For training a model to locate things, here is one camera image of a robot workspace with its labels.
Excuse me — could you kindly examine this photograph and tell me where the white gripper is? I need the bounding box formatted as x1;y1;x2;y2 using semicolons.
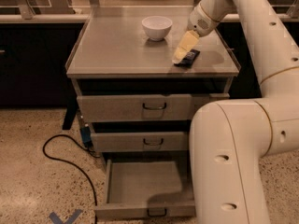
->
172;3;223;63

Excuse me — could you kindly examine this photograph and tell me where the dark blue rxbar wrapper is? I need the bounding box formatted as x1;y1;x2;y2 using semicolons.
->
175;49;200;67

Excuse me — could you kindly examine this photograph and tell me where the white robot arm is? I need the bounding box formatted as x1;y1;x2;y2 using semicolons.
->
172;0;299;224

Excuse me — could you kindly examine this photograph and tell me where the grey top drawer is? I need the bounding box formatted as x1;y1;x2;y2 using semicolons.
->
77;78;231;123

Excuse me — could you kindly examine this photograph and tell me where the grey drawer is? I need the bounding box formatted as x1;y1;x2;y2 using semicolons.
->
94;156;195;220
77;78;231;123
91;120;191;152

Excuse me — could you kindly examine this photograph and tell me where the grey drawer cabinet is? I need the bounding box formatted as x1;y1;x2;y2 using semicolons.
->
67;6;239;160

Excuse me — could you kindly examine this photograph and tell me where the grey middle drawer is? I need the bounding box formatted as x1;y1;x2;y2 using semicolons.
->
91;120;191;152

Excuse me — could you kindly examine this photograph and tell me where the grey bottom drawer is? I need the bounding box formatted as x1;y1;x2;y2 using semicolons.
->
94;156;195;220

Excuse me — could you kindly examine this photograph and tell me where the white ceramic bowl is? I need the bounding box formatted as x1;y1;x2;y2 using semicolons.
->
142;16;173;41

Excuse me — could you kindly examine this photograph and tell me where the blue power adapter box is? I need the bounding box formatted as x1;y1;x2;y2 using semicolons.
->
80;127;93;148

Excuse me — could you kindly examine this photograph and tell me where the black cable left floor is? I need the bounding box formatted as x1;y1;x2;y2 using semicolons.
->
42;134;101;224

